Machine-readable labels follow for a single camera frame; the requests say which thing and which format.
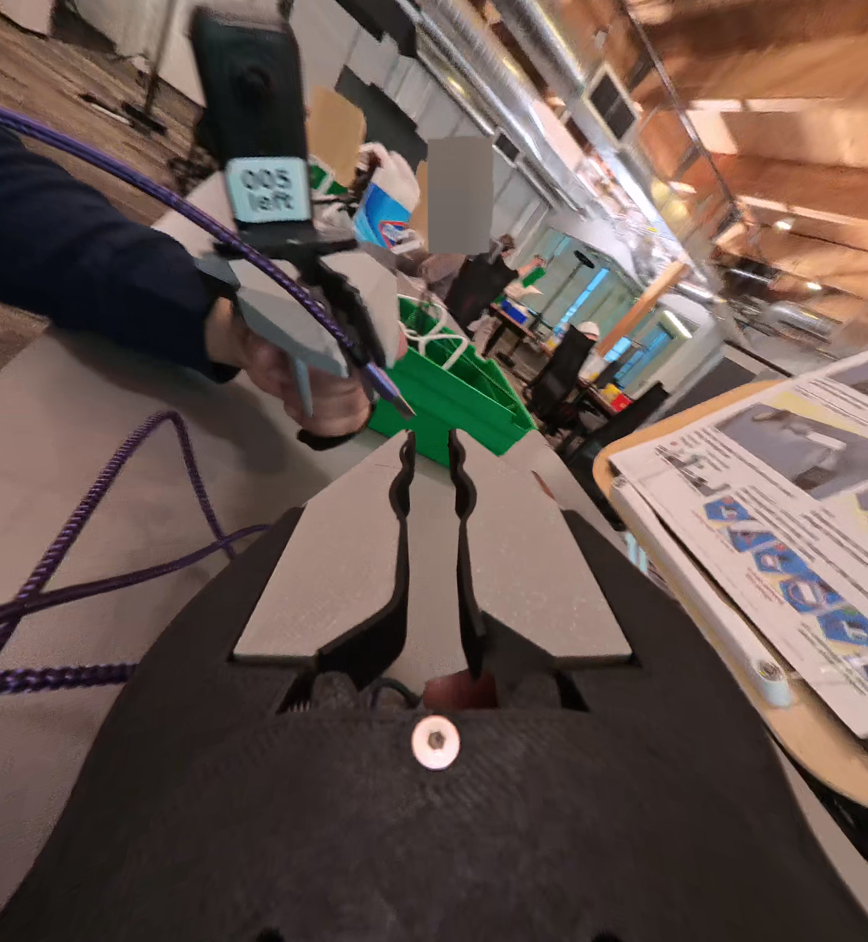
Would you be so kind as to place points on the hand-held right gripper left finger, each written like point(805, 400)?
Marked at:
point(324, 574)

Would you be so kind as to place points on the silver duct with vent grilles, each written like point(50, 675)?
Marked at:
point(552, 88)

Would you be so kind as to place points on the disinfecting wipes tub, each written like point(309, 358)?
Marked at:
point(390, 206)

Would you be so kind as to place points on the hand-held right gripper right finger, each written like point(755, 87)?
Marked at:
point(544, 581)

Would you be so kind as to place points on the person's left forearm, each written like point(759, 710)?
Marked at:
point(73, 243)

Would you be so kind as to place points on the wooden support post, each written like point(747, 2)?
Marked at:
point(644, 305)

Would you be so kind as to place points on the black office chair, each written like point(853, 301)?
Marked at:
point(559, 375)

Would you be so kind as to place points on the printed instruction sheet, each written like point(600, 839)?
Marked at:
point(787, 500)

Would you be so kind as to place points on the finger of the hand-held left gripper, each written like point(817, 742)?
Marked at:
point(290, 327)
point(382, 294)

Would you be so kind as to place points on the cardboard box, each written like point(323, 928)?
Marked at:
point(335, 132)

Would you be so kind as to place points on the green plastic bin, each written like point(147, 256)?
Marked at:
point(463, 412)

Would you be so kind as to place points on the person's left hand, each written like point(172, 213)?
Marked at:
point(331, 408)

